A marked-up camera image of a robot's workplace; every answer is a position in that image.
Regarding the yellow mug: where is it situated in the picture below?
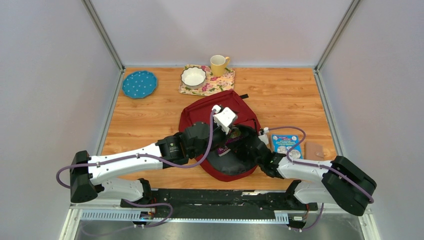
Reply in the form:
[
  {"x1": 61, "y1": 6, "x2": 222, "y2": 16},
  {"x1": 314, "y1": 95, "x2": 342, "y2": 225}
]
[{"x1": 210, "y1": 55, "x2": 231, "y2": 77}]

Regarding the white scalloped bowl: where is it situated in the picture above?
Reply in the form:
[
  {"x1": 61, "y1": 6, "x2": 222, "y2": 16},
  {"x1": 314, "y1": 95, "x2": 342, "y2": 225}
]
[{"x1": 181, "y1": 66, "x2": 207, "y2": 89}]

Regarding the brown leather wallet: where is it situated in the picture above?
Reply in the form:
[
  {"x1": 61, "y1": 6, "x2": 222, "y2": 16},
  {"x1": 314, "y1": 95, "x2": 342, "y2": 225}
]
[{"x1": 304, "y1": 141, "x2": 325, "y2": 161}]

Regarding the purple treehouse book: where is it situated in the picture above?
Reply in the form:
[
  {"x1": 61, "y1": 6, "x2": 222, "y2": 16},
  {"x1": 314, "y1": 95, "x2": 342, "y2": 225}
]
[{"x1": 216, "y1": 129, "x2": 242, "y2": 157}]

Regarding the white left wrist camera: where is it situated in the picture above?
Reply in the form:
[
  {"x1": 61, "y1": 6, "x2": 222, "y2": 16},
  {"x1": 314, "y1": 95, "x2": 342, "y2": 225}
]
[{"x1": 212, "y1": 105, "x2": 238, "y2": 135}]

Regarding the floral serving tray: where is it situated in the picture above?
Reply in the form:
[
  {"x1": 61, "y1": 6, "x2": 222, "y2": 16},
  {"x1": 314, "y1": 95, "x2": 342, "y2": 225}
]
[{"x1": 178, "y1": 64, "x2": 236, "y2": 96}]

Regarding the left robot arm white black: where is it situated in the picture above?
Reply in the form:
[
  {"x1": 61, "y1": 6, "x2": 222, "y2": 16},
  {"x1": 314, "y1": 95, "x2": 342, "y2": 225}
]
[{"x1": 69, "y1": 120, "x2": 231, "y2": 208}]

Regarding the red backpack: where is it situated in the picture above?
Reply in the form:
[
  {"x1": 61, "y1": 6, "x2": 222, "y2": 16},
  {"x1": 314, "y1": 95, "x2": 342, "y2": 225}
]
[{"x1": 178, "y1": 90, "x2": 261, "y2": 182}]

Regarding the blue polka dot plate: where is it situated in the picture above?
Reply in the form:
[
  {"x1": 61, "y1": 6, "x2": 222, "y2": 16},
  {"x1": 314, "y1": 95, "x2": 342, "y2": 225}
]
[{"x1": 121, "y1": 70, "x2": 158, "y2": 99}]

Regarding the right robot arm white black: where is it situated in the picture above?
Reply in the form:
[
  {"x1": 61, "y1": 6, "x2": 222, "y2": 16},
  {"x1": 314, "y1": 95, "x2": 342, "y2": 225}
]
[{"x1": 231, "y1": 124, "x2": 377, "y2": 216}]

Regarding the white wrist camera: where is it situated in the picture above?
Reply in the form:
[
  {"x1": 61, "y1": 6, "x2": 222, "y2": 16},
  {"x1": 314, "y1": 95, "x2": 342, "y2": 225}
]
[
  {"x1": 258, "y1": 127, "x2": 270, "y2": 145},
  {"x1": 212, "y1": 105, "x2": 238, "y2": 135}
]

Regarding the blue comic book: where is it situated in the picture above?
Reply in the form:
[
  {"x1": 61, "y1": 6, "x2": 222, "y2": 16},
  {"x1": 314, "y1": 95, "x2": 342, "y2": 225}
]
[{"x1": 270, "y1": 134, "x2": 303, "y2": 159}]

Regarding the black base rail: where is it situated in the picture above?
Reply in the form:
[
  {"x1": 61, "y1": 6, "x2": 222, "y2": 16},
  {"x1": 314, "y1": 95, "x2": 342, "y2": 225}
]
[{"x1": 120, "y1": 188, "x2": 319, "y2": 221}]

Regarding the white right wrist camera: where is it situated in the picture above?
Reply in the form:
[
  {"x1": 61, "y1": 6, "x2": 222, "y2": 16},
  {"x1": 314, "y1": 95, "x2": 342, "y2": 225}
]
[{"x1": 258, "y1": 127, "x2": 270, "y2": 145}]

